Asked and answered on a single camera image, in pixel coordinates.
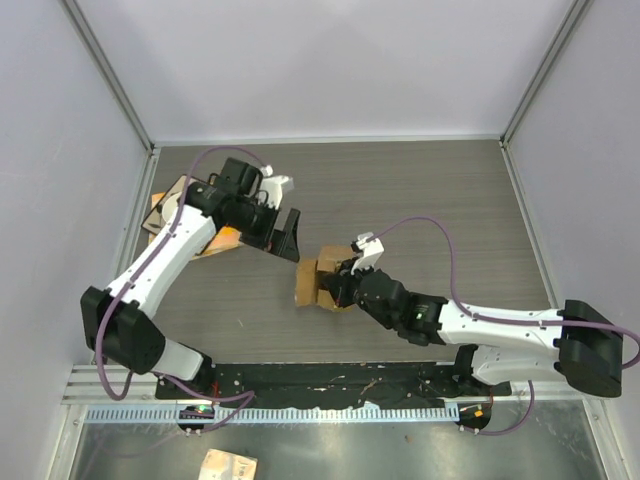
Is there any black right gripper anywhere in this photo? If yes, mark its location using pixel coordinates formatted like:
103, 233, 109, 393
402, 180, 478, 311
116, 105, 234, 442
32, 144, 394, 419
323, 256, 396, 330

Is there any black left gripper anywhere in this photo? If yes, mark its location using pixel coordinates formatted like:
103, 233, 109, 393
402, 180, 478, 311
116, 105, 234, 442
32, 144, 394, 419
227, 198, 300, 262

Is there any brown cardboard express box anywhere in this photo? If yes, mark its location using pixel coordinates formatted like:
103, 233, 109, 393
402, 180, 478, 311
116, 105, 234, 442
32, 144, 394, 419
294, 245, 354, 312

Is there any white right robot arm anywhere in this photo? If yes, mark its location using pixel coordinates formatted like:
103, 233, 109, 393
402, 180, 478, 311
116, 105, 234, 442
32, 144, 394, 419
320, 263, 623, 398

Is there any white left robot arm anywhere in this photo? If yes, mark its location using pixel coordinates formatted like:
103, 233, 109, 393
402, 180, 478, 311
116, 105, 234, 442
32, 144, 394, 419
80, 158, 300, 399

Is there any orange checkered cloth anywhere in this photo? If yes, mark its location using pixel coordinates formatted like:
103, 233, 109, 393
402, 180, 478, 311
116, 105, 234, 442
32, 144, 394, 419
149, 192, 244, 259

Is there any white floral bowl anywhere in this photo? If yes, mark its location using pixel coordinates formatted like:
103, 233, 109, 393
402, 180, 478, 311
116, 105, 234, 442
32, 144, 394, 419
160, 192, 181, 223

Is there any floral square plate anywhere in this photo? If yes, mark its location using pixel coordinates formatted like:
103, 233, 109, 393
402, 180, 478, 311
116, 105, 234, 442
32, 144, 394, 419
141, 175, 186, 235

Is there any pink paper packet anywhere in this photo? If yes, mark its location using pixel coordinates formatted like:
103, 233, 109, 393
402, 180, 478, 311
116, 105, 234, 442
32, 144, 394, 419
198, 449, 258, 480

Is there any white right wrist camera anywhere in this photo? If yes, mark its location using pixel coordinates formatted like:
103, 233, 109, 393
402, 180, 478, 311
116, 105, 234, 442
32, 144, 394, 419
351, 232, 384, 274

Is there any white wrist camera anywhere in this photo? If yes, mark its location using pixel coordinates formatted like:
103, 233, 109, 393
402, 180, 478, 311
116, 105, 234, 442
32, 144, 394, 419
257, 165, 294, 209
351, 232, 384, 274

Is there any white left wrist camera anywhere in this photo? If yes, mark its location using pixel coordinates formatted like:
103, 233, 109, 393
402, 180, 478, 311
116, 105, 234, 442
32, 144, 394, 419
257, 165, 294, 209

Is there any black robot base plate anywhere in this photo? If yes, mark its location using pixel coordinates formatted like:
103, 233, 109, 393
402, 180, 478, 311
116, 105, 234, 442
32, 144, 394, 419
154, 360, 513, 411

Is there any white slotted cable duct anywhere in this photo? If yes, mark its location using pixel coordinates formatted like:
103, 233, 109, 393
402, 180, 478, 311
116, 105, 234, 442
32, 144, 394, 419
85, 402, 459, 425

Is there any aluminium frame rail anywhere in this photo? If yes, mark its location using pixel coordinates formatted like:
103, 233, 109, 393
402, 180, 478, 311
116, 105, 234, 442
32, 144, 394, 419
63, 357, 610, 404

